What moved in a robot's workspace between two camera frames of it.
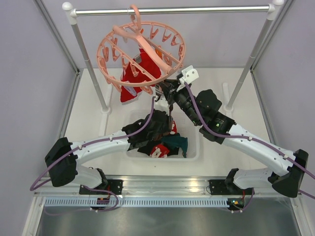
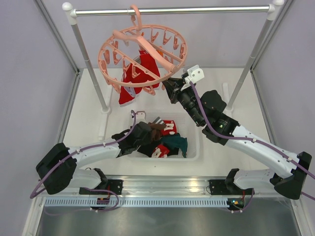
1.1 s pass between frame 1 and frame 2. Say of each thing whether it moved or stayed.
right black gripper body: stayed
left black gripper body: moved
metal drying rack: stayed
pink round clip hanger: moved
